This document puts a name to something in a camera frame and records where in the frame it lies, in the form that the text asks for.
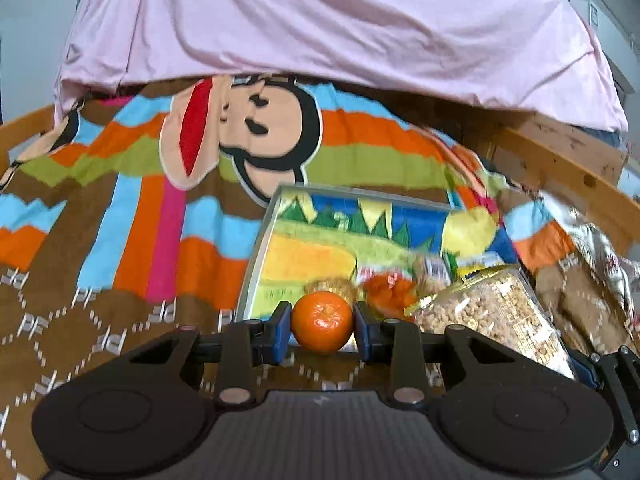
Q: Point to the rice crispy cake packet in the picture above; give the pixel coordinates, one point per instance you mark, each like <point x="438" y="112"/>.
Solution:
<point x="495" y="320"/>

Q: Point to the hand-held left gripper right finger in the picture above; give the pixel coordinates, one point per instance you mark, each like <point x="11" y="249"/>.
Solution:
<point x="363" y="332"/>

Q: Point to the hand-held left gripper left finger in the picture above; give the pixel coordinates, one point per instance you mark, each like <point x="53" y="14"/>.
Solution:
<point x="281" y="332"/>

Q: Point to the wooden bed frame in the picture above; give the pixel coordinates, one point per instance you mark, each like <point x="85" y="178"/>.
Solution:
<point x="560" y="170"/>

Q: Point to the raw wooden board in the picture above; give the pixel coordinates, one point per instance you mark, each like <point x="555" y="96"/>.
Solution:
<point x="575" y="145"/>

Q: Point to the clear nut bar packet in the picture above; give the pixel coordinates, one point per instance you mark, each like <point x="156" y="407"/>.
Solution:
<point x="431" y="272"/>

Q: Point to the gold biscuit packet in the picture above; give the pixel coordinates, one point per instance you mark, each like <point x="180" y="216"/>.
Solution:
<point x="332" y="287"/>

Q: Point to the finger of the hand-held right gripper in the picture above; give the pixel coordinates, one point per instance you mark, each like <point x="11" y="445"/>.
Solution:
<point x="585" y="367"/>

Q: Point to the floral satin quilt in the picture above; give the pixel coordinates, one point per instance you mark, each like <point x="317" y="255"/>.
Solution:
<point x="600" y="260"/>

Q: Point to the pink bed sheet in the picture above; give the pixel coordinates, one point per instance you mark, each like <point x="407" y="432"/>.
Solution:
<point x="325" y="25"/>

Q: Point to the mandarin orange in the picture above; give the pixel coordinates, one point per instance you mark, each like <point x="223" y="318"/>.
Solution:
<point x="322" y="322"/>

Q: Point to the orange snack packet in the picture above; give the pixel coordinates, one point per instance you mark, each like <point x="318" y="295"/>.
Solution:
<point x="392" y="292"/>

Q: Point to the white cabinet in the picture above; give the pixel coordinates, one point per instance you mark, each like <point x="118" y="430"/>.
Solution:
<point x="631" y="175"/>

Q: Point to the brown monkey printed blanket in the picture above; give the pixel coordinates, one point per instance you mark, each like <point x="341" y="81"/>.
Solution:
<point x="100" y="210"/>

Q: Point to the metal tray with dinosaur print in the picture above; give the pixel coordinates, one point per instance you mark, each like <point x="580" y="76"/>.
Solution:
<point x="300" y="260"/>

